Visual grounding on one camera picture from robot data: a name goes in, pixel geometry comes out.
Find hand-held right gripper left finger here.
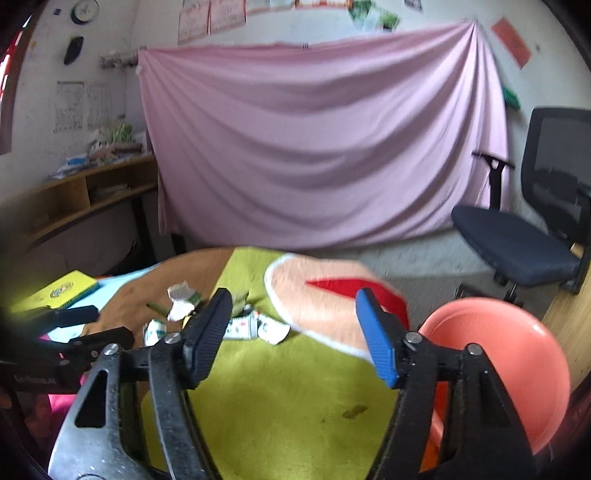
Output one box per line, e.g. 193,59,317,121
48,287,234,480

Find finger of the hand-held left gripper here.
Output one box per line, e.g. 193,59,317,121
25,305,100,332
41,327,136,370

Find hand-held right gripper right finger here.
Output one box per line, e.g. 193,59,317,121
355,287,536,480

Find white carton with red print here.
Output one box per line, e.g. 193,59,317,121
224,310,259,341

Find white wrapper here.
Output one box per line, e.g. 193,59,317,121
166,279,202,321
144,318,168,347

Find pink plastic waste bin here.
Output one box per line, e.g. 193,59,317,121
418,298,572,462

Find yellow book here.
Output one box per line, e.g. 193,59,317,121
9,270,100,312

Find colourful patchwork tablecloth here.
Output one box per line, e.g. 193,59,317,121
0,247,444,480

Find wooden desk with shelves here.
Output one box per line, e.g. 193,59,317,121
0,154,160,259

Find papers in desk shelf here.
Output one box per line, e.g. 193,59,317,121
90,184,130,201

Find pile of papers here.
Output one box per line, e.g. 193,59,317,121
46,129,153,181

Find black office chair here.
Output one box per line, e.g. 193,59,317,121
451,107,591,305

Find wooden cabinet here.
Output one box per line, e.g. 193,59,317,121
542,244,591,374

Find pink hanging sheet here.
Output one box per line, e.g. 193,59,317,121
137,18,513,252

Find wall calendar sheet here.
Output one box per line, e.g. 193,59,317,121
54,82,86,132
85,82,112,130

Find round wall clock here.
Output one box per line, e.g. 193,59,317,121
71,0,100,26

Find group of wall certificates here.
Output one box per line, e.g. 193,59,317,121
178,0,352,44

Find green wall photos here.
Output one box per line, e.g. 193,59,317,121
348,0,400,33

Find red paper wall decoration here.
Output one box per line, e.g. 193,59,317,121
491,16,533,70

